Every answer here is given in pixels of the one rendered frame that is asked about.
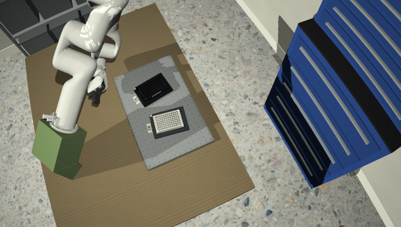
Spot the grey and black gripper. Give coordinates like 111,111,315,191
87,69,108,105

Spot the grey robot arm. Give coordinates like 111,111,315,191
43,0,129,134

